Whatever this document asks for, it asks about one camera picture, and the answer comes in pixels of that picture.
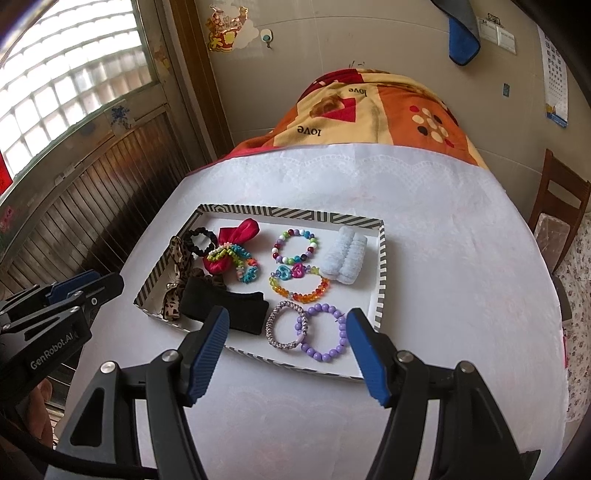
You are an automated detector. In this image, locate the leopard print ribbon bow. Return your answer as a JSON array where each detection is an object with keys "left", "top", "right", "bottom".
[{"left": 161, "top": 236, "right": 193, "bottom": 321}]

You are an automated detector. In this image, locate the black velvet hair band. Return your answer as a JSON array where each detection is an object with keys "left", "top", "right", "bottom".
[{"left": 179, "top": 290, "right": 270, "bottom": 336}]

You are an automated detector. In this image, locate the lilac braided hair tie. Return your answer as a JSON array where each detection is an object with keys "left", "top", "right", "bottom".
[{"left": 264, "top": 299, "right": 309, "bottom": 351}]

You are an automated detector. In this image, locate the purple bead bracelet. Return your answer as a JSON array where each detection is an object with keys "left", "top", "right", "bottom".
[{"left": 294, "top": 302, "right": 349, "bottom": 363}]

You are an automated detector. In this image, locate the teal multicolour spiral bracelet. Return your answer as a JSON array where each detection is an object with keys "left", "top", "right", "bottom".
[{"left": 205, "top": 244, "right": 260, "bottom": 284}]

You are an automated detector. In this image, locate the white fluffy hair tie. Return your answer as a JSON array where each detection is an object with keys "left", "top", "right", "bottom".
[{"left": 320, "top": 225, "right": 370, "bottom": 287}]

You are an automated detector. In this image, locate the black ruffled scrunchie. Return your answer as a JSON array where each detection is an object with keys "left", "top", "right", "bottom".
[{"left": 182, "top": 227, "right": 218, "bottom": 258}]

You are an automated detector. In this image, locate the rainbow crystal heart bracelet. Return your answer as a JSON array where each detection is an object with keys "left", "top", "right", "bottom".
[{"left": 268, "top": 262, "right": 332, "bottom": 304}]

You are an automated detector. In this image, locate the red satin bow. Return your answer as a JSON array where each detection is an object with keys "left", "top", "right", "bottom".
[{"left": 202, "top": 218, "right": 259, "bottom": 275}]

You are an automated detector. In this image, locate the multicolour round bead bracelet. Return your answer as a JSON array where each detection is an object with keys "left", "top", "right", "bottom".
[{"left": 270, "top": 227, "right": 320, "bottom": 266}]

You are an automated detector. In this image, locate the dark wooden slatted door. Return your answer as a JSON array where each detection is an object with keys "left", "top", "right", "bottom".
[{"left": 1, "top": 108, "right": 207, "bottom": 297}]

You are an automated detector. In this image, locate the striped shallow cardboard tray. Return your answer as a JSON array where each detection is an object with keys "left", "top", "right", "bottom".
[{"left": 132, "top": 203, "right": 388, "bottom": 381}]

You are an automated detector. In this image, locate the floral fabric bedding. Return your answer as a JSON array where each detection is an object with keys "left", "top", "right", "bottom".
[{"left": 556, "top": 239, "right": 590, "bottom": 422}]

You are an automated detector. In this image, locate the wooden chair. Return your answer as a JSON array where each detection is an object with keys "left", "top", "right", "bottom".
[{"left": 528, "top": 149, "right": 590, "bottom": 272}]

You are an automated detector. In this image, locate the orange patterned blanket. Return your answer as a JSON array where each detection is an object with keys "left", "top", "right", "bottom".
[{"left": 221, "top": 67, "right": 491, "bottom": 172}]

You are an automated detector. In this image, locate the blue grey hanging cloth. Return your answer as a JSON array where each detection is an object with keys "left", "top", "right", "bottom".
[{"left": 432, "top": 0, "right": 481, "bottom": 66}]

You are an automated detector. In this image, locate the cartoon wall sticker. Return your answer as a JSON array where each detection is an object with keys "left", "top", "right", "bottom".
[{"left": 205, "top": 2, "right": 259, "bottom": 53}]

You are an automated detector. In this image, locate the small wall hook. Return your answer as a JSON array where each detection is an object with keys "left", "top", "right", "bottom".
[{"left": 260, "top": 28, "right": 273, "bottom": 49}]

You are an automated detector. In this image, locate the wall calendar poster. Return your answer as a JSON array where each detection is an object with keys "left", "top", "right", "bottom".
[{"left": 537, "top": 26, "right": 569, "bottom": 128}]

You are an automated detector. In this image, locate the white wall switch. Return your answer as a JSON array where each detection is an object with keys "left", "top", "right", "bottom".
[{"left": 477, "top": 17, "right": 517, "bottom": 55}]

